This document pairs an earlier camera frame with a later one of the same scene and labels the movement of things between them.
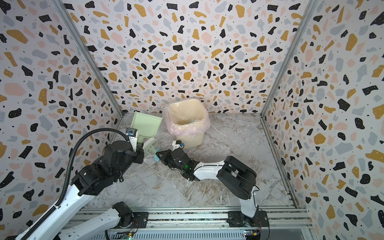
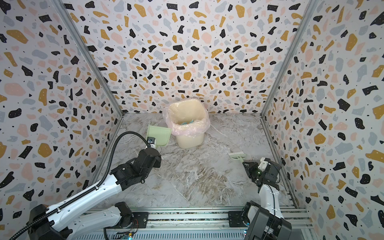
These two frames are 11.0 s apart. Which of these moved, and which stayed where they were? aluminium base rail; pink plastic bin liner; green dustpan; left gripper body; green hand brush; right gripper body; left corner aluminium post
Moved: green dustpan; green hand brush; right gripper body; left gripper body
Stayed: aluminium base rail; pink plastic bin liner; left corner aluminium post
